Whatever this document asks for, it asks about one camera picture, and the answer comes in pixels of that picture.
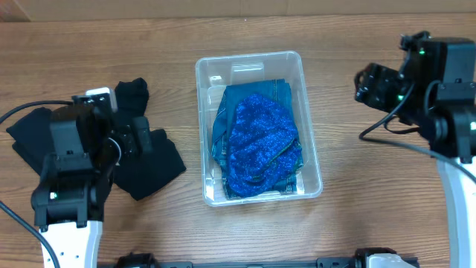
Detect blue denim jeans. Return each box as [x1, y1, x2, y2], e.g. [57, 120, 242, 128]
[211, 79, 297, 199]

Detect black garment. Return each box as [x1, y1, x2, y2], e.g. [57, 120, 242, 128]
[6, 107, 54, 175]
[114, 129, 187, 201]

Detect blue sequin fabric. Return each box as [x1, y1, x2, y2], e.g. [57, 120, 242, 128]
[226, 94, 303, 197]

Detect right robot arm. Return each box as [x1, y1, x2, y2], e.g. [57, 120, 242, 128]
[354, 31, 475, 267]

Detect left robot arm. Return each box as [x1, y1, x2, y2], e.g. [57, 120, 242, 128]
[31, 103, 152, 267]

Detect black rolled sock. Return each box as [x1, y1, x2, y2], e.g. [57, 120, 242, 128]
[115, 77, 149, 118]

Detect clear plastic storage bin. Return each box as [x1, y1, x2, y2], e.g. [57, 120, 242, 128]
[196, 51, 324, 207]

